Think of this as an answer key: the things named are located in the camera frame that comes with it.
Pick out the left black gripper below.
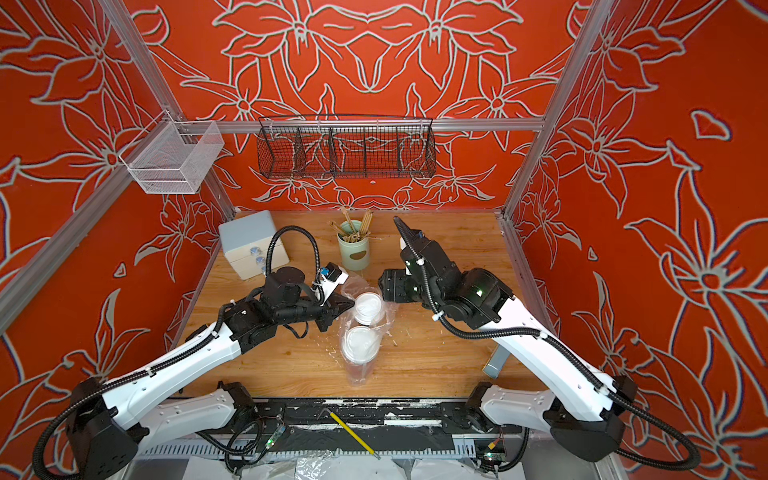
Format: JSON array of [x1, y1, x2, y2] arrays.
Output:
[[277, 293, 358, 332]]

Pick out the cream milk tea cup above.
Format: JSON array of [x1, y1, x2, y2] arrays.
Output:
[[353, 292, 386, 327]]

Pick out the clear plastic carrier bag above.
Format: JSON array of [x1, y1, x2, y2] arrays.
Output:
[[339, 272, 398, 386]]

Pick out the red milk tea cup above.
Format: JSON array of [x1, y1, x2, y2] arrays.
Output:
[[341, 326, 381, 384]]

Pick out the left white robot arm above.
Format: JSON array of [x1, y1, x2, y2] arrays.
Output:
[[31, 226, 354, 479]]

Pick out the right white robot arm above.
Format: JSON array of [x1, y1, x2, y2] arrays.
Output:
[[379, 217, 701, 471]]

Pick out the green chopstick holder cup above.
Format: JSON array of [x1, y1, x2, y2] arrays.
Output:
[[338, 237, 371, 271]]

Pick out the yellow pencil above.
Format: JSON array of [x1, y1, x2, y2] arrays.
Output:
[[325, 409, 381, 459]]

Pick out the white drawer box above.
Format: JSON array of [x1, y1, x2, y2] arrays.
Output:
[[218, 211, 277, 280]]

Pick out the clear plastic hanging bin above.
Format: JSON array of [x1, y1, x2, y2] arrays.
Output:
[[122, 119, 224, 195]]

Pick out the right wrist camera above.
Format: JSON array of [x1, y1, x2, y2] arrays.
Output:
[[400, 236, 462, 292]]

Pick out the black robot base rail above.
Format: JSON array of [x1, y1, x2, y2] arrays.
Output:
[[202, 397, 523, 436]]

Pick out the black wire basket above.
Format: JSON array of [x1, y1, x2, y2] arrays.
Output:
[[256, 114, 437, 180]]

